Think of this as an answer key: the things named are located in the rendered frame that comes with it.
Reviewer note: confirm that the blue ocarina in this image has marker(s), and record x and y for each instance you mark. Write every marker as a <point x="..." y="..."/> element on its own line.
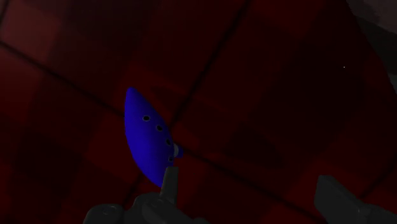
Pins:
<point x="144" y="136"/>

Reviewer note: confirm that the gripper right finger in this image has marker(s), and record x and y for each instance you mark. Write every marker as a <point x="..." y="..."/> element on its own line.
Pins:
<point x="338" y="201"/>

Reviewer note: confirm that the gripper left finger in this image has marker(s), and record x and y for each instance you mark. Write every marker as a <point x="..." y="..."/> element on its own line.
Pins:
<point x="170" y="186"/>

